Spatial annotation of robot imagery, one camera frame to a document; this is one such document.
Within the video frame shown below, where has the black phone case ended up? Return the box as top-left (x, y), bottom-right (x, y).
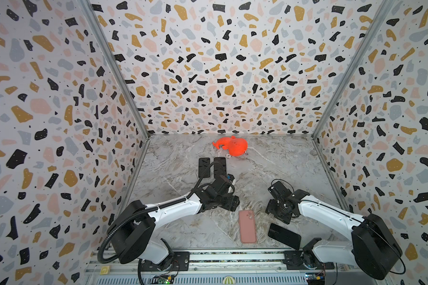
top-left (214, 157), bottom-right (227, 178)

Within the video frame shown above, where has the black smartphone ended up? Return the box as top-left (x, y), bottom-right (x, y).
top-left (267, 223), bottom-right (302, 251)
top-left (198, 157), bottom-right (210, 179)

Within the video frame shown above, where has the pink phone case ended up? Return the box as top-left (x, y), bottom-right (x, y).
top-left (238, 210), bottom-right (257, 243)

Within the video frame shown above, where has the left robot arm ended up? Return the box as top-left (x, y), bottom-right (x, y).
top-left (97, 174), bottom-right (240, 270)

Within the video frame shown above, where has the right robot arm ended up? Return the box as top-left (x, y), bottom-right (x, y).
top-left (265, 179), bottom-right (403, 280)

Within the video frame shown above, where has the red plush whale toy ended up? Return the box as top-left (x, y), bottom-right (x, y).
top-left (212, 135), bottom-right (248, 157)

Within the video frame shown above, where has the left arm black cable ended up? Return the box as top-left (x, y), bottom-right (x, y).
top-left (97, 161), bottom-right (222, 264)

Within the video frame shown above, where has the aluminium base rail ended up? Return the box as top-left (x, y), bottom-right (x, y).
top-left (83, 248), bottom-right (392, 285)

